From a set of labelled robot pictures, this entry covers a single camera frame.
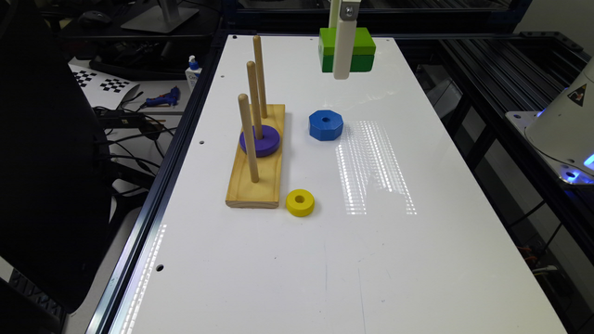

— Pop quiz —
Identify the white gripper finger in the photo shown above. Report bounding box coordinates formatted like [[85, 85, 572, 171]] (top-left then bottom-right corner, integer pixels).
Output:
[[329, 0, 341, 28], [333, 0, 361, 80]]

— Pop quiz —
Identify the green square block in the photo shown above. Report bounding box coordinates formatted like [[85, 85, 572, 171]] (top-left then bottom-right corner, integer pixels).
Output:
[[318, 28, 376, 72]]

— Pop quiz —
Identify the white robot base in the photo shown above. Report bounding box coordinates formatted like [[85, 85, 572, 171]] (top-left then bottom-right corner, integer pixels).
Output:
[[506, 62, 593, 186]]

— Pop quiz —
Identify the blue octagonal block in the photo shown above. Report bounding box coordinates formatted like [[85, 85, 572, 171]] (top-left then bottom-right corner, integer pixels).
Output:
[[309, 109, 343, 141]]

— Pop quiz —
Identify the rear wooden peg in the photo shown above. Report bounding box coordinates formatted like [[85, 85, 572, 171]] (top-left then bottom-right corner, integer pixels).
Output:
[[252, 35, 267, 119]]

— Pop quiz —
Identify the wooden peg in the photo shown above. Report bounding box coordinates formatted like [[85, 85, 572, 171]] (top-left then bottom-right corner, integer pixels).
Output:
[[252, 35, 267, 119], [246, 60, 264, 140], [238, 94, 259, 183]]

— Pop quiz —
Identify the middle wooden peg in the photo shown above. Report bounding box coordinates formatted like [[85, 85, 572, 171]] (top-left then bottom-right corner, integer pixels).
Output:
[[246, 60, 264, 140]]

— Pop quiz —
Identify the front wooden peg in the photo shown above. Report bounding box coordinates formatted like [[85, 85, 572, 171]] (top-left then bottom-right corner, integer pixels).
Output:
[[238, 94, 259, 183]]

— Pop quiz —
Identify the white lotion bottle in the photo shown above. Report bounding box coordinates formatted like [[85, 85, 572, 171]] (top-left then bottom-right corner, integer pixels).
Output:
[[185, 55, 201, 91]]

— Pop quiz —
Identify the monitor stand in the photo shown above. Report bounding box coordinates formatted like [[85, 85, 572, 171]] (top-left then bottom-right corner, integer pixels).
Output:
[[121, 0, 200, 33]]

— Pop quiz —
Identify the blue glue gun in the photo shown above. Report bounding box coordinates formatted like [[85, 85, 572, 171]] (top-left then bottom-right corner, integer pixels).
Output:
[[145, 86, 180, 107]]

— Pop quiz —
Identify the wooden peg base board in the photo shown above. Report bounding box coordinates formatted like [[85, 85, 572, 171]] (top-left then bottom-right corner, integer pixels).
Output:
[[225, 103, 287, 210]]

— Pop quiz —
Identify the checkerboard calibration sheet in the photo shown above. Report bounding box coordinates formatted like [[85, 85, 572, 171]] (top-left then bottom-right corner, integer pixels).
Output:
[[70, 64, 138, 109]]

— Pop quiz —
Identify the black computer mouse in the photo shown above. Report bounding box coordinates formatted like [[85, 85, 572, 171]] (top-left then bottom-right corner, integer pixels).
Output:
[[78, 10, 112, 28]]

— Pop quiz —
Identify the purple ring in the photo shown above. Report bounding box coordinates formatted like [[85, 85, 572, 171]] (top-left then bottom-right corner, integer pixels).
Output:
[[239, 124, 282, 159]]

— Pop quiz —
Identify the yellow ring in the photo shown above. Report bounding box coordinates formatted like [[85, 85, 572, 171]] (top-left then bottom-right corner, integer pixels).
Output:
[[285, 188, 316, 218]]

